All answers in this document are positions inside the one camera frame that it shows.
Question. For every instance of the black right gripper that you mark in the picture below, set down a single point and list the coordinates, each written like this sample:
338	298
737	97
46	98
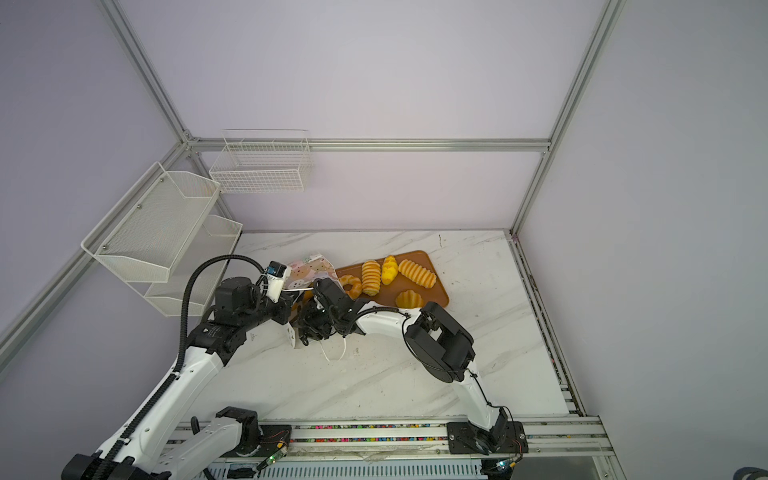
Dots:
305	322

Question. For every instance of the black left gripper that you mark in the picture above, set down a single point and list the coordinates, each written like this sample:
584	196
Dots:
283	308

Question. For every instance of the orange ring doughnut fake bread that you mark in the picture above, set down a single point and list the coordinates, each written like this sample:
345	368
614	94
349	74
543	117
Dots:
352	286

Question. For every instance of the cartoon animal paper gift bag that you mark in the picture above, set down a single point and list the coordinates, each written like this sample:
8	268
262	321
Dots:
300	285

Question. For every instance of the yellow ridged fake bread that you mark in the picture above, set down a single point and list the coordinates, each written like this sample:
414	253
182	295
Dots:
371	278

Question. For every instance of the yellow oblong fake bread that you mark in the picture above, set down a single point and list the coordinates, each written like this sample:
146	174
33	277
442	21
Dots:
389	270

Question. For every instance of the yellow striped shell fake bread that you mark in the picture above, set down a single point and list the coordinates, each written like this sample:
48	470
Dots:
409	299

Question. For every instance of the yellow round fake bread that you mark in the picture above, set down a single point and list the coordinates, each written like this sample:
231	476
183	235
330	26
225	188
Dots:
417	273

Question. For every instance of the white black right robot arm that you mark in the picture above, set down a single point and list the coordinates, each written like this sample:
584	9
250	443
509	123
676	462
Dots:
429	333

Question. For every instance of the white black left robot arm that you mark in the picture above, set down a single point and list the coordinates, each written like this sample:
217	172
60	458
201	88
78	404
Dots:
174	390

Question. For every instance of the brown rectangular tray mat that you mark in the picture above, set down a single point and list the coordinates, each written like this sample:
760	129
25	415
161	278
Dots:
388	293

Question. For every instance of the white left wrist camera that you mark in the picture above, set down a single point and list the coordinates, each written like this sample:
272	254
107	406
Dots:
277	274

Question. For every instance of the white mesh wall shelf lower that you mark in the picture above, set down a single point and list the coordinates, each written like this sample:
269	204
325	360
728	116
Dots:
217	236

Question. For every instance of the white mesh wall shelf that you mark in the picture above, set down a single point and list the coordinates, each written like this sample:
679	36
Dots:
217	236
144	237

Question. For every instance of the white wire wall basket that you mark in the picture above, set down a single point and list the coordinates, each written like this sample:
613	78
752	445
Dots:
260	161

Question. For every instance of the white mesh wall shelf upper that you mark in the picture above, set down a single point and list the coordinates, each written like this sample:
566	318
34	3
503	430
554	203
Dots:
144	237

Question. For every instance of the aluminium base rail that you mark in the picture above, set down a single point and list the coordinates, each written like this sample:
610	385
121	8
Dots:
373	441

